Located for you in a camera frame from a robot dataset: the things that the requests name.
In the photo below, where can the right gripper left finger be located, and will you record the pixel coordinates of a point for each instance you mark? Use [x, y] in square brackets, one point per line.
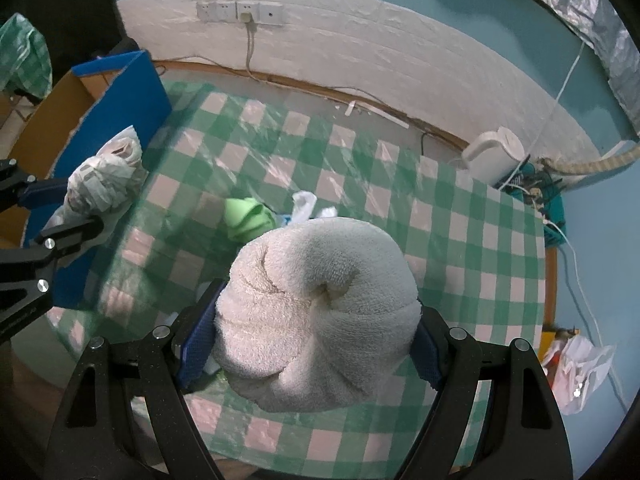
[93, 434]

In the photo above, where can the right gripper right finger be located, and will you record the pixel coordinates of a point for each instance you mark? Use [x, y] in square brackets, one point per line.
[523, 436]

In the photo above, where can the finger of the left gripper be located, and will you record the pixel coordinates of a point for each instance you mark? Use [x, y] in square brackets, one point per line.
[27, 274]
[21, 189]

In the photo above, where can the white grey cloth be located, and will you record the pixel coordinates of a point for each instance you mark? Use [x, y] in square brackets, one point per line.
[105, 184]

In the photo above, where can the white towel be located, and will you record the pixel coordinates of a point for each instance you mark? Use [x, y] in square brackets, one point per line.
[316, 316]

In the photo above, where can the blue cardboard box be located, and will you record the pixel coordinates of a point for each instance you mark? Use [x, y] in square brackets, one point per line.
[85, 109]

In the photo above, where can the crumpled white trash bag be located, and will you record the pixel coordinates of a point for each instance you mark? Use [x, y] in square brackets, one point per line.
[575, 368]

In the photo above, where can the green checkered cloth on chair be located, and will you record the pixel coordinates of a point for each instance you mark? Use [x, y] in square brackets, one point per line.
[25, 58]

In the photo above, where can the green checkered tablecloth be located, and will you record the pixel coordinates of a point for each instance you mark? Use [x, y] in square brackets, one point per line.
[477, 256]

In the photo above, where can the green knotted cloth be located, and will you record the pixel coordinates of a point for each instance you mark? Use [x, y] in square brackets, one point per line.
[247, 219]

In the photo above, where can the white electric kettle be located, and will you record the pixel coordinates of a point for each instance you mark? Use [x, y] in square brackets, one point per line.
[493, 155]

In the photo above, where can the white blue plastic bag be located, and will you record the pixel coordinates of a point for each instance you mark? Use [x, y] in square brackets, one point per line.
[304, 209]

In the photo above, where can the white wall socket strip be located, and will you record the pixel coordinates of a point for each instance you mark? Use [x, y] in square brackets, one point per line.
[246, 12]

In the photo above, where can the silver foil duct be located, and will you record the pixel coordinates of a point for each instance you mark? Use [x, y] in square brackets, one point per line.
[599, 26]

